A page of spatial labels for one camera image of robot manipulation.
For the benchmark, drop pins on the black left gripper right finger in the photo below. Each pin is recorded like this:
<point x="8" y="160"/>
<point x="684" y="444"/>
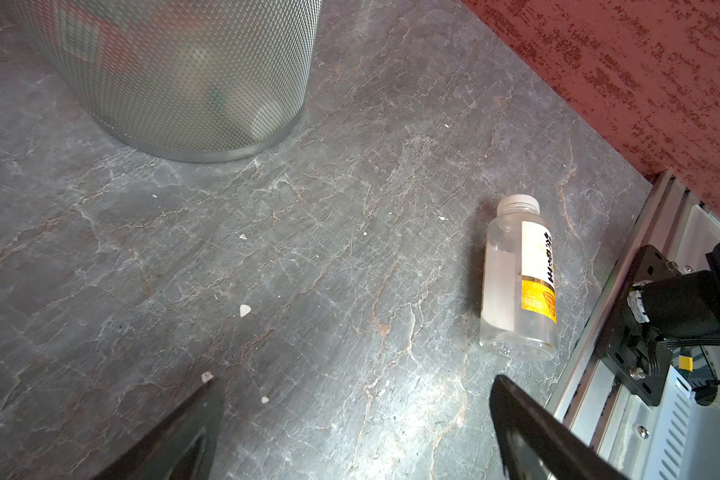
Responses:
<point x="534" y="445"/>

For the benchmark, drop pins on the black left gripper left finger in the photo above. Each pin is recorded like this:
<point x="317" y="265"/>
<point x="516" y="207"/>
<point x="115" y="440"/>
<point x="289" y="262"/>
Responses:
<point x="181" y="446"/>

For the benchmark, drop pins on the yellow white label bottle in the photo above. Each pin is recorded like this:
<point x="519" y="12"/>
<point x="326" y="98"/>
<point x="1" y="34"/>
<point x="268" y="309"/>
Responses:
<point x="518" y="307"/>

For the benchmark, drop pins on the grey mesh waste bin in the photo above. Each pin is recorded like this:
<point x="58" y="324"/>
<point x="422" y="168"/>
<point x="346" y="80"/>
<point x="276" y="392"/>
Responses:
<point x="192" y="81"/>

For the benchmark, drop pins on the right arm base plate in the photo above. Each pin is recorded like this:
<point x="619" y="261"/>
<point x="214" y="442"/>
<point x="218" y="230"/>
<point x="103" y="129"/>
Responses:
<point x="624" y="344"/>

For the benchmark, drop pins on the perforated cable duct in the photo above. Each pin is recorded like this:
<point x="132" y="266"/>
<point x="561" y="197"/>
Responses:
<point x="680" y="437"/>

